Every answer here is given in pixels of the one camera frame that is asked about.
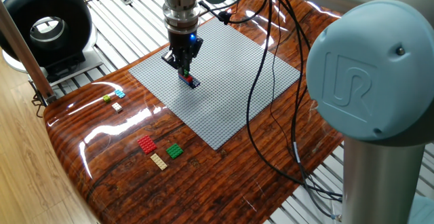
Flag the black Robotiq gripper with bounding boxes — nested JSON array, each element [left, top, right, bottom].
[[161, 30, 204, 77]]

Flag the grey Lego baseplate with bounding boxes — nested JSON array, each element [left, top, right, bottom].
[[128, 17, 302, 151]]

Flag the green square Lego plate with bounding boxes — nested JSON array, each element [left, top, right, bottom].
[[165, 143, 184, 160]]

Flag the red wide Lego plate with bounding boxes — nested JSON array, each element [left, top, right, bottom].
[[137, 135, 158, 155]]

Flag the tan Lego plate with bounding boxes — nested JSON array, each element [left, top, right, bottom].
[[150, 153, 168, 171]]

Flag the wood pattern table mat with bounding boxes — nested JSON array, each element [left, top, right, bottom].
[[43, 0, 345, 224]]

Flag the brown wooden pole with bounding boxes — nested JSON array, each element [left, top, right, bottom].
[[0, 0, 58, 105]]

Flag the black cable with plug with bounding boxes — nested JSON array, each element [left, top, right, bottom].
[[198, 0, 343, 201]]

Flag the thin dark cable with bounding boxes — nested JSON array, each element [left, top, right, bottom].
[[267, 0, 301, 170]]

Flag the black ring shaped device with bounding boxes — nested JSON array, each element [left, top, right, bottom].
[[0, 0, 104, 84]]

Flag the black cable with silver connector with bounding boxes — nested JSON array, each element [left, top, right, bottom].
[[271, 0, 343, 220]]

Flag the black wire tangle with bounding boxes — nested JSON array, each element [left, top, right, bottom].
[[31, 80, 48, 118]]

